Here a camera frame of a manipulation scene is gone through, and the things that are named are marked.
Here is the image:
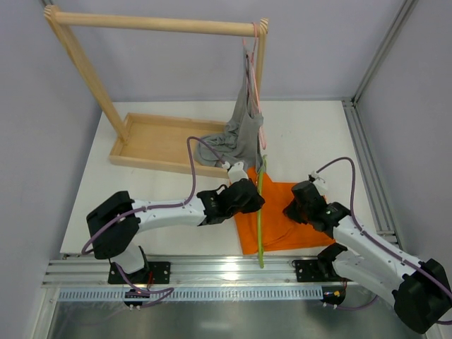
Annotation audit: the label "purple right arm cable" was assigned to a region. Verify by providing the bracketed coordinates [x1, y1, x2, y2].
[316, 157, 452, 326]

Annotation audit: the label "aluminium front rail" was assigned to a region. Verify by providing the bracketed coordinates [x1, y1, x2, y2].
[41, 254, 428, 303]

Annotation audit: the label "pink wire hanger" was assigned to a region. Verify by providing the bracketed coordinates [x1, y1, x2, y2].
[248, 22, 267, 150]

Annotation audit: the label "wooden clothes rack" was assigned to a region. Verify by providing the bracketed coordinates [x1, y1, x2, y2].
[44, 4, 270, 179]

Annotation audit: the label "green plastic hanger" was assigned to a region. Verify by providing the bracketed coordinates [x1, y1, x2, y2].
[256, 155, 267, 268]

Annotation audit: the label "grey shirt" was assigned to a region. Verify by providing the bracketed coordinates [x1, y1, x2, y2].
[194, 50, 263, 170]

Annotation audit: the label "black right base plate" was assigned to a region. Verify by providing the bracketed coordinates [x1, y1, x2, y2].
[292, 259, 340, 283]

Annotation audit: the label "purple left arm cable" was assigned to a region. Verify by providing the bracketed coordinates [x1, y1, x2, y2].
[81, 136, 234, 309]

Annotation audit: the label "orange trousers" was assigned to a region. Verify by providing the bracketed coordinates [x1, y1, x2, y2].
[234, 174, 335, 255]

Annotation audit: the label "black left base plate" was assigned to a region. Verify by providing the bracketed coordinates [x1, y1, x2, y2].
[107, 261, 171, 285]

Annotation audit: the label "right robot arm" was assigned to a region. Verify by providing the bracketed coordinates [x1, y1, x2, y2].
[283, 180, 451, 334]

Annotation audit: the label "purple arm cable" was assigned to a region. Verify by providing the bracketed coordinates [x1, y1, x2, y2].
[81, 136, 234, 309]
[316, 157, 452, 326]

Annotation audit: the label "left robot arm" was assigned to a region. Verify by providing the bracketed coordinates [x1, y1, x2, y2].
[81, 179, 265, 275]

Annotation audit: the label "aluminium corner frame post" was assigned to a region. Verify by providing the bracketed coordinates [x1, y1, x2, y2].
[342, 1, 418, 245]

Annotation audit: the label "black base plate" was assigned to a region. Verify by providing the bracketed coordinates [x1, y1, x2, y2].
[292, 259, 340, 283]
[107, 261, 171, 285]

